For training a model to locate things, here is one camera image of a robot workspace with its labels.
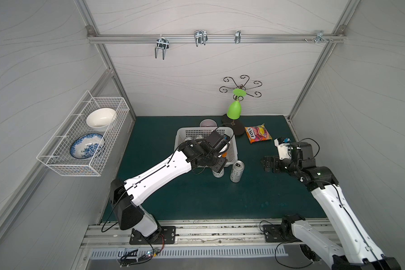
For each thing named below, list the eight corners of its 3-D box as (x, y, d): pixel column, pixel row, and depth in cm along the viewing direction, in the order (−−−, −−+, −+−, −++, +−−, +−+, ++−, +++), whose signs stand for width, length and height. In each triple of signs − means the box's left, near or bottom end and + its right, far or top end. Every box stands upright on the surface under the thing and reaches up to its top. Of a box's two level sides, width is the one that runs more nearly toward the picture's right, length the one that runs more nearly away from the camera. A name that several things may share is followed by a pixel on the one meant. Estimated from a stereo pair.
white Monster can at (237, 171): (230, 182, 92) (234, 170, 81) (229, 173, 95) (232, 160, 84) (240, 182, 92) (245, 170, 81) (239, 173, 95) (243, 160, 84)
